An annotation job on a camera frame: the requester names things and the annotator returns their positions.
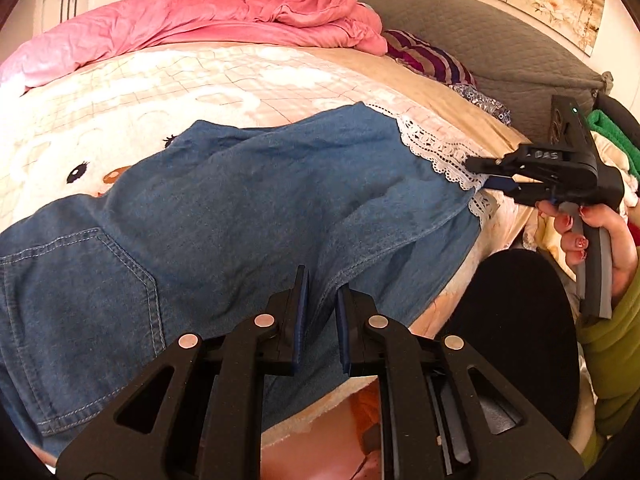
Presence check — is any person's right forearm green sleeve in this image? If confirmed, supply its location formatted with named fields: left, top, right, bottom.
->
left=577, top=280, right=640, bottom=440

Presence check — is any person's right hand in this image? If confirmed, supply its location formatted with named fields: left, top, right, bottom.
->
left=537, top=200, right=640, bottom=302

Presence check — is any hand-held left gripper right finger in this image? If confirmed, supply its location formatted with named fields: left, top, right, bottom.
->
left=335, top=285, right=586, bottom=480

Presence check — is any grey quilted headboard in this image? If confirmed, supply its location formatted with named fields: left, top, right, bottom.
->
left=330, top=0, right=615, bottom=145

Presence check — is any purple striped pillow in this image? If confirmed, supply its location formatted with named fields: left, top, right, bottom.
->
left=382, top=29, right=478, bottom=87

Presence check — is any green towel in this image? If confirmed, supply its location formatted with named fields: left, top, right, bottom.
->
left=586, top=109, right=640, bottom=153

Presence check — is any blue denim pants lace trim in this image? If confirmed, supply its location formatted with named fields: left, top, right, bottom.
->
left=0, top=101, right=497, bottom=457

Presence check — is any pink duvet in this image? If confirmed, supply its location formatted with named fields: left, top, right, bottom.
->
left=0, top=0, right=389, bottom=97

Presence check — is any pale yellow floral cloth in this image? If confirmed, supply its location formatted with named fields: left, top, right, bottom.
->
left=521, top=202, right=582, bottom=283

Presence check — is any peach bear printed blanket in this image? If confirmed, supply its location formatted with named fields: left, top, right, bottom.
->
left=0, top=42, right=537, bottom=463

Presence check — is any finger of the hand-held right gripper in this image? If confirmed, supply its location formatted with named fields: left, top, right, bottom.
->
left=465, top=156, right=523, bottom=173
left=482, top=174, right=523, bottom=198

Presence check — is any blue patterned cloth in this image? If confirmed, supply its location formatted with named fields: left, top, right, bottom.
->
left=452, top=82, right=513, bottom=127

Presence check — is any black round stool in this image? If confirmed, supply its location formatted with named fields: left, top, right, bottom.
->
left=439, top=249, right=582, bottom=442

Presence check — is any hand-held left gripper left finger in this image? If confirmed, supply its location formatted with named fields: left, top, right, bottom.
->
left=55, top=265, right=311, bottom=480

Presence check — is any white flower wall painting panel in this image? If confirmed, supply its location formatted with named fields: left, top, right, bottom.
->
left=510, top=0, right=610, bottom=59

